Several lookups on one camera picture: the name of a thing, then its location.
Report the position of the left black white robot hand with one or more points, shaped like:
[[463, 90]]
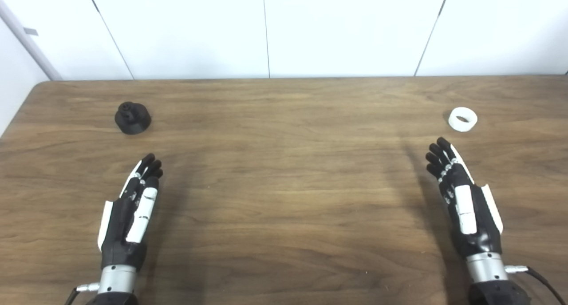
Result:
[[122, 225]]

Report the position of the grey tape piece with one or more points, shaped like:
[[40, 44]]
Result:
[[30, 31]]

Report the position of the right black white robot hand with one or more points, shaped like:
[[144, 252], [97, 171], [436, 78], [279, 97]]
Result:
[[481, 234]]

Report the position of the round black plastic part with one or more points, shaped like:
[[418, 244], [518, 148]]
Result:
[[132, 118]]

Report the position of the grey wall corner post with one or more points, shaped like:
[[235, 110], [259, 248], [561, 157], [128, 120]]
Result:
[[31, 43]]

